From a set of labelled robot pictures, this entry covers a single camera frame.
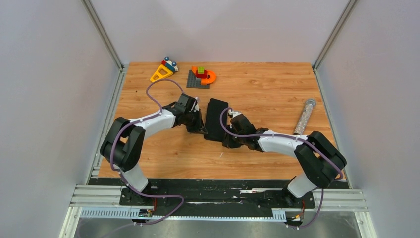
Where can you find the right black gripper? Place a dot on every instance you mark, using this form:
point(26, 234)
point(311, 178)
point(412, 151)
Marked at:
point(229, 143)

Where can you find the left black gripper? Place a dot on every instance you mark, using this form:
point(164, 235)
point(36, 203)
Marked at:
point(198, 127)

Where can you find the black zip tool case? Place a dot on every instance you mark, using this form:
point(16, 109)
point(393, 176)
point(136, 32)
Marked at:
point(215, 120)

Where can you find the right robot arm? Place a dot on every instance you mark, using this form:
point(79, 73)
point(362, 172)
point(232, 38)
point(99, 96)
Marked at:
point(319, 159)

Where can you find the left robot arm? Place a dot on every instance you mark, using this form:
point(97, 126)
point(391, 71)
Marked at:
point(123, 143)

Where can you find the grey lego baseplate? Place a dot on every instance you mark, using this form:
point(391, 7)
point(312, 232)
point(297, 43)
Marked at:
point(194, 82)

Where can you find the orange curved toy piece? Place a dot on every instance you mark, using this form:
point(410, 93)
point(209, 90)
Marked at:
point(210, 79)

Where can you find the red lego block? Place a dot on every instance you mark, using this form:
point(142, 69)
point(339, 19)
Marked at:
point(202, 76)

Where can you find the yellow triangle toy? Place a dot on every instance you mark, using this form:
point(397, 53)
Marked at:
point(166, 69)

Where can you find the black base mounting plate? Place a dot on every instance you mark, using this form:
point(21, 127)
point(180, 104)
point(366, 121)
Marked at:
point(216, 198)

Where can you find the clear tube of beads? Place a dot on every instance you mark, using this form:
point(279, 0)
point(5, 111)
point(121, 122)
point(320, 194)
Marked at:
point(305, 116)

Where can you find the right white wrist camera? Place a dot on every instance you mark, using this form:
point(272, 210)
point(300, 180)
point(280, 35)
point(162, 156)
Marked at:
point(232, 114)

